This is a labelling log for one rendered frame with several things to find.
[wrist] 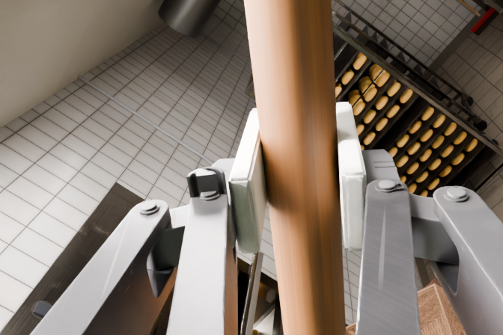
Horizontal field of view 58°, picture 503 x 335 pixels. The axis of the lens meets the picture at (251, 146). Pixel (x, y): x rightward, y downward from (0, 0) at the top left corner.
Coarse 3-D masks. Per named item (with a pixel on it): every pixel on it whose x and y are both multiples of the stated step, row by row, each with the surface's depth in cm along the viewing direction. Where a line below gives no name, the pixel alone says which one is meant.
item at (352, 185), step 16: (336, 112) 20; (352, 112) 19; (352, 128) 17; (352, 144) 16; (352, 160) 15; (352, 176) 14; (352, 192) 14; (352, 208) 15; (352, 224) 15; (352, 240) 15
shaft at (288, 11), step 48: (288, 0) 14; (288, 48) 15; (288, 96) 16; (288, 144) 16; (336, 144) 17; (288, 192) 17; (336, 192) 18; (288, 240) 18; (336, 240) 19; (288, 288) 20; (336, 288) 20
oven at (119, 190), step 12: (120, 192) 199; (132, 192) 203; (132, 204) 198; (240, 264) 210; (240, 276) 208; (264, 276) 213; (264, 288) 210; (276, 288) 212; (24, 300) 138; (168, 300) 169; (264, 300) 213; (276, 300) 212; (168, 312) 166; (264, 312) 216; (156, 324) 158
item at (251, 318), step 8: (248, 272) 201; (256, 272) 188; (240, 280) 208; (248, 280) 194; (256, 280) 184; (240, 288) 201; (256, 288) 180; (240, 296) 194; (256, 296) 177; (240, 304) 187; (256, 304) 173; (240, 312) 181; (240, 320) 175; (248, 320) 165; (248, 328) 162
